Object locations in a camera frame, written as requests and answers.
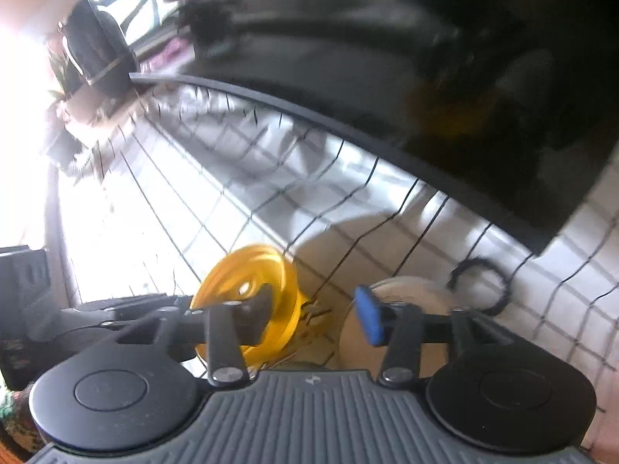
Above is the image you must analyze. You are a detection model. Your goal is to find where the checkered white tablecloth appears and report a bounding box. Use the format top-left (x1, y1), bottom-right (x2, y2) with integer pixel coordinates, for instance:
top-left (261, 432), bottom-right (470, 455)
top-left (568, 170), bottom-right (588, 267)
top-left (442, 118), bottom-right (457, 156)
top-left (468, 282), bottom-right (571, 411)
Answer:
top-left (58, 85), bottom-right (618, 455)

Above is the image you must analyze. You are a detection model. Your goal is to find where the dark tall vase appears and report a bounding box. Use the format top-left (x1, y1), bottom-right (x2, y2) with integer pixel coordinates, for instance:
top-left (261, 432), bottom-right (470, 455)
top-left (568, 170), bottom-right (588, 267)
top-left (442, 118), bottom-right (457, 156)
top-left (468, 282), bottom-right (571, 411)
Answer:
top-left (65, 0), bottom-right (139, 99)

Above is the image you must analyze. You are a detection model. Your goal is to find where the potted red flower plant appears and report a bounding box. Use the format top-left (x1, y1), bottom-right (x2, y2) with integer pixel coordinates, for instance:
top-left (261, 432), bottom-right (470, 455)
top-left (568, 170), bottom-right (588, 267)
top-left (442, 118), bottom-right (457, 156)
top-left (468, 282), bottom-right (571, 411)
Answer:
top-left (45, 22), bottom-right (105, 170)

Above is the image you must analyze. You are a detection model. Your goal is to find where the black flat screen monitor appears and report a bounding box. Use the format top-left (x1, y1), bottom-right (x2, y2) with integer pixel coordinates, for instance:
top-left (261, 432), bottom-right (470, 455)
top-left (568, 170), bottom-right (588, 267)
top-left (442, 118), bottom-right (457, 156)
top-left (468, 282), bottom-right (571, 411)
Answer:
top-left (83, 0), bottom-right (618, 254)

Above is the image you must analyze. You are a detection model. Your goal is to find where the black hair tie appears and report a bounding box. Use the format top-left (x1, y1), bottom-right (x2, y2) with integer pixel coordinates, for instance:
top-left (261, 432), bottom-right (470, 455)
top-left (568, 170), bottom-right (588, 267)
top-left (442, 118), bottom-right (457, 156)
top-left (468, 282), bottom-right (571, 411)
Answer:
top-left (447, 256), bottom-right (511, 317)

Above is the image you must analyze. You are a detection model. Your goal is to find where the round beige zip pouch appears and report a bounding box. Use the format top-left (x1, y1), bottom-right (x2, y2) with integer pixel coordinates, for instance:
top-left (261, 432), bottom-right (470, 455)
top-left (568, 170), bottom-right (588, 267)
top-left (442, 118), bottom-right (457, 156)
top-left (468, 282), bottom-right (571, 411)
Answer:
top-left (338, 274), bottom-right (459, 382)

